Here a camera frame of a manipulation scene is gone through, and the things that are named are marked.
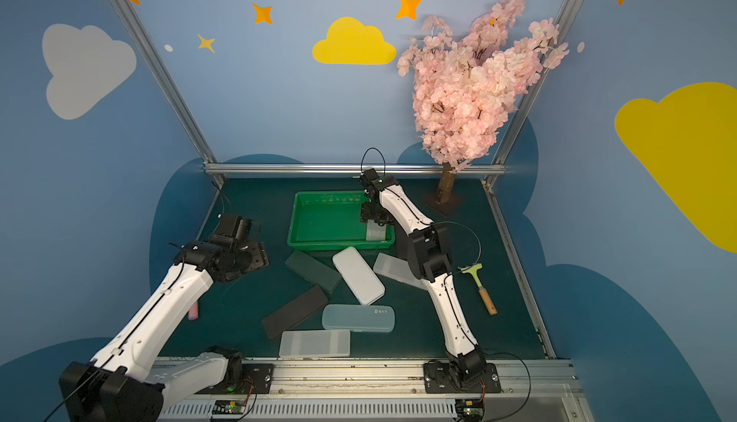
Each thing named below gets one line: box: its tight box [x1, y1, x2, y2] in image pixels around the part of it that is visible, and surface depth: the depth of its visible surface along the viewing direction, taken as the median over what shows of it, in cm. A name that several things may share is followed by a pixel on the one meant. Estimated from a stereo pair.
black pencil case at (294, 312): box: [261, 285, 329, 340], surface depth 86 cm
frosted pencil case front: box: [279, 328, 352, 359], surface depth 80 cm
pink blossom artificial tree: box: [396, 0, 570, 205], surface depth 72 cm
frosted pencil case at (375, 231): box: [366, 219, 387, 241], surface depth 103 cm
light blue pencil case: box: [321, 304, 396, 333], surface depth 86 cm
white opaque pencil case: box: [332, 246, 386, 306], surface depth 95 cm
